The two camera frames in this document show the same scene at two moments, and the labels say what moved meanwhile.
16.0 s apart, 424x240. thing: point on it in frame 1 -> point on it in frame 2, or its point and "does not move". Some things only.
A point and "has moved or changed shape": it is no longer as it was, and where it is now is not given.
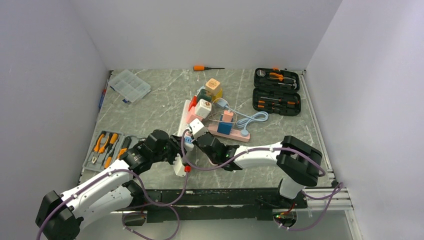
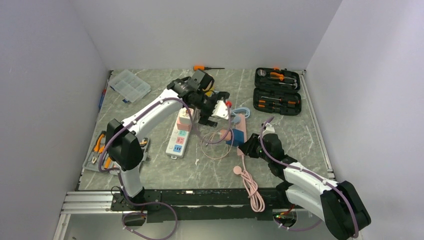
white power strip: [184, 124] has moved or changed shape
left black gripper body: [170, 152] -> [207, 106]
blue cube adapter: [224, 127] -> [238, 138]
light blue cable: [258, 117] has moved or changed shape
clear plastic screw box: [130, 85] does not move
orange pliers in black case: [281, 78] does not move
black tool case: [276, 91] does not move
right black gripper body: [215, 160] -> [254, 149]
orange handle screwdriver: [199, 68] does not move
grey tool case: [109, 147] does not move
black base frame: [179, 205] does not move
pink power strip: [235, 134] has moved or changed shape
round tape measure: [261, 73] does not move
